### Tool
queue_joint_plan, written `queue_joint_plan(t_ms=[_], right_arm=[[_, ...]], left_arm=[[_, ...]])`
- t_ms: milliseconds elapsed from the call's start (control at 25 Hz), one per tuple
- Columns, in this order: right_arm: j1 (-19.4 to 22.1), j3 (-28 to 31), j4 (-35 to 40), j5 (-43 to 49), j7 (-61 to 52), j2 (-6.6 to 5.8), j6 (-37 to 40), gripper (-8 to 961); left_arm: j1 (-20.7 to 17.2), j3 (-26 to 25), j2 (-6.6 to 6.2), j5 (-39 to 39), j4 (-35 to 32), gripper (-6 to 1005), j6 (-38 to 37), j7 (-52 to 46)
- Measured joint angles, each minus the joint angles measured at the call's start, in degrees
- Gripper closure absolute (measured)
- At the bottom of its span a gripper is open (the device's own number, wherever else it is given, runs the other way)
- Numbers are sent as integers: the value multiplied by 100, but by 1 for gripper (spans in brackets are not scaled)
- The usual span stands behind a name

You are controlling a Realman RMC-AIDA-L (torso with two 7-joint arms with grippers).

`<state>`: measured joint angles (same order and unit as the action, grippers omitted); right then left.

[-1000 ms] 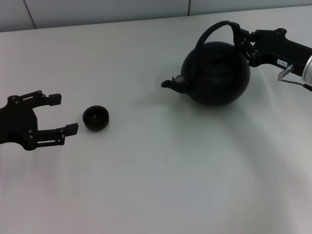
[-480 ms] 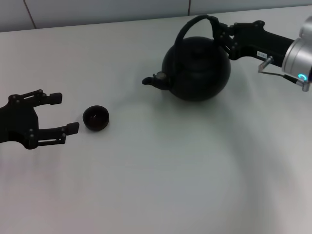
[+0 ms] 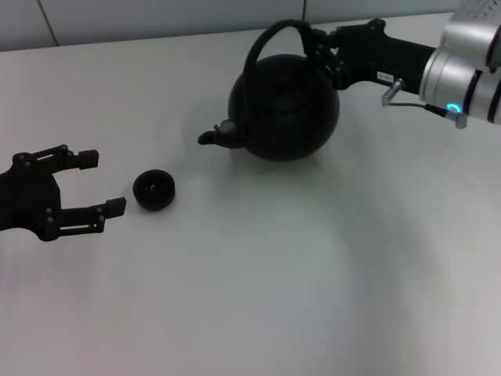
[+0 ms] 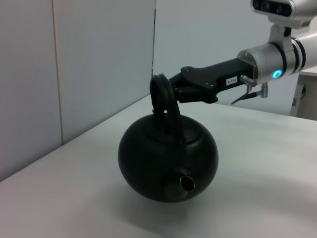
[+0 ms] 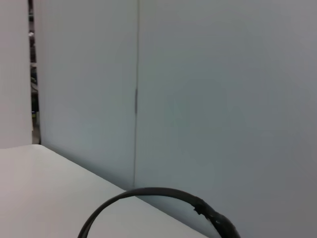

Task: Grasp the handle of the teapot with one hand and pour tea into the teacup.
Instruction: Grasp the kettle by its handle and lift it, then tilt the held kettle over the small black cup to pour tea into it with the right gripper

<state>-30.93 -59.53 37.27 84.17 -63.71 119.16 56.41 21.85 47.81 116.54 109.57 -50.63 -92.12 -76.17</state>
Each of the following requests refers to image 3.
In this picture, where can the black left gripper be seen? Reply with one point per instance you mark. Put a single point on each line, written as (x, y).
(27, 199)

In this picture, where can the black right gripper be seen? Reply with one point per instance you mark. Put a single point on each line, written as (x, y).
(383, 55)

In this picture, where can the small black teacup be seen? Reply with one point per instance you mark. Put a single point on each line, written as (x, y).
(154, 203)

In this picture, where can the black round teapot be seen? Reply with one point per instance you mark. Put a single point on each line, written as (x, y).
(289, 117)

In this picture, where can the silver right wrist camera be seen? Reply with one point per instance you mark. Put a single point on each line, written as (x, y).
(469, 31)

